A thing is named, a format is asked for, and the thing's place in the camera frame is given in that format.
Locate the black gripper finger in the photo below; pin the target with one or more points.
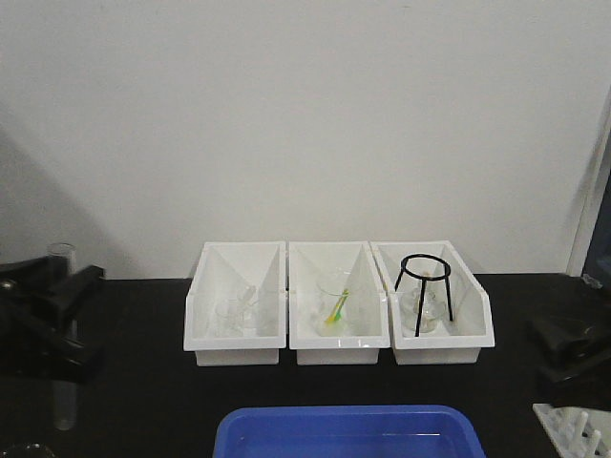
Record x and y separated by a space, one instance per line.
563 336
44 288
586 383
30 348

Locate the clear glass test tube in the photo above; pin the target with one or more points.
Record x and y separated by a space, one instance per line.
64 401

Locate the white test tube rack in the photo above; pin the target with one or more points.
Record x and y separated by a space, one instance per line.
575 431

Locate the blue-grey pegboard drying rack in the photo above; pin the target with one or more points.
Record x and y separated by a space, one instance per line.
597 264

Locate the glass beaker on counter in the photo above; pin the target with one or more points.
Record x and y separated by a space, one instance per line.
27 450

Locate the right white storage bin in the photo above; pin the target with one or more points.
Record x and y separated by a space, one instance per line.
459 342

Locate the white storage bin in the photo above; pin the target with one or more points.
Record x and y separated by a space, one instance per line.
459 342
369 304
224 268

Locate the glass alcohol lamp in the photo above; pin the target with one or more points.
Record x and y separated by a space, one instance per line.
423 304

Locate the left white storage bin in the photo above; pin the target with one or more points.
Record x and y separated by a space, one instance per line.
224 268

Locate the blue plastic tray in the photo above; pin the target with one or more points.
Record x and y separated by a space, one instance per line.
347 431

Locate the middle white storage bin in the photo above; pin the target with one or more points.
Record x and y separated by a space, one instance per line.
369 304

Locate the glass beaker in middle bin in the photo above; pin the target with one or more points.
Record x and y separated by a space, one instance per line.
329 286

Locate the black wire tripod stand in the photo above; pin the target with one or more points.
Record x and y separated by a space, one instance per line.
426 267

